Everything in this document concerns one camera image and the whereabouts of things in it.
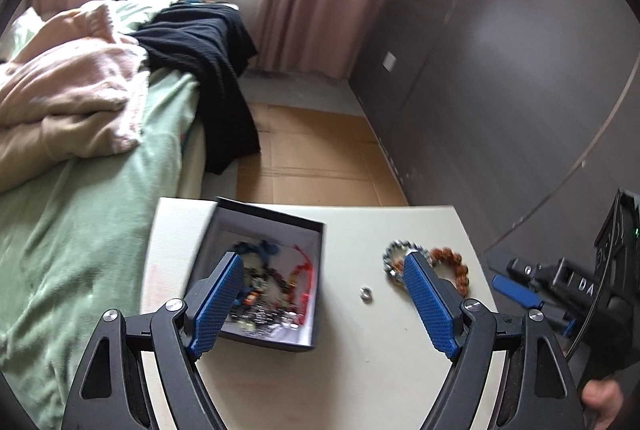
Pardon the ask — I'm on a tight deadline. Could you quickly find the black knit garment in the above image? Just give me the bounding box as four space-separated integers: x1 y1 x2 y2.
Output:
131 2 261 176

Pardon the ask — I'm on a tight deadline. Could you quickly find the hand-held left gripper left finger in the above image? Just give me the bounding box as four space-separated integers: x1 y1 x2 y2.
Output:
61 251 246 430

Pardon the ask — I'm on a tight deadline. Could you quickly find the pink fleece blanket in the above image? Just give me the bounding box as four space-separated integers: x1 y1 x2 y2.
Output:
0 3 151 153

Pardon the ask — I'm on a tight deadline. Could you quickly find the pile of colourful beaded bracelets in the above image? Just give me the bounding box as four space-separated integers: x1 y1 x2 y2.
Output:
222 237 318 336

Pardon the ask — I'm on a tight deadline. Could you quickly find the black cardboard box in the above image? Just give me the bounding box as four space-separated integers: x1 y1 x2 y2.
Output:
187 196 327 353

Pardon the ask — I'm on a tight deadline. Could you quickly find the flat cardboard sheet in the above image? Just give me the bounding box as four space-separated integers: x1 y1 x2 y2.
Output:
235 103 408 207

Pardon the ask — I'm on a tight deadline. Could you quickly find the green bed sheet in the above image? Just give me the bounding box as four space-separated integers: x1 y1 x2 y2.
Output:
0 65 201 416

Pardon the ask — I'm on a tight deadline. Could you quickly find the silver link bracelet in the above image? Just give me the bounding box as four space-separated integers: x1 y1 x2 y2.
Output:
382 239 433 286

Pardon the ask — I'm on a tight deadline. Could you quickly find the beige blanket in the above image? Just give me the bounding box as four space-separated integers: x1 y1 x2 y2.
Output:
0 110 131 191

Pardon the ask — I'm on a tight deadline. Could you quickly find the brown seed bead bracelet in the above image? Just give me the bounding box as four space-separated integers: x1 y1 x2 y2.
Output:
431 246 472 297

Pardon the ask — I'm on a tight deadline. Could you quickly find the person's right hand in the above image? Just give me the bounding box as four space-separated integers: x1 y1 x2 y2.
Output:
581 379 625 427

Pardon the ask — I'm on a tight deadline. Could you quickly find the light green printed quilt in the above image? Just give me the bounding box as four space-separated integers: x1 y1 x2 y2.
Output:
107 0 182 31

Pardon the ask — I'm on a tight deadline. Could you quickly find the white pillow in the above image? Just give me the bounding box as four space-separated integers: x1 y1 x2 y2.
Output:
10 8 41 61

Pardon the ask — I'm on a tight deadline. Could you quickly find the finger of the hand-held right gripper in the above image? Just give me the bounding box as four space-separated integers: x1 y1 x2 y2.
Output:
487 252 512 278
492 274 576 337

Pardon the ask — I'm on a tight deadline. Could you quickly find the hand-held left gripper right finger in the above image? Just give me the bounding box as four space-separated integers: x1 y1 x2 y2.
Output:
402 251 586 430

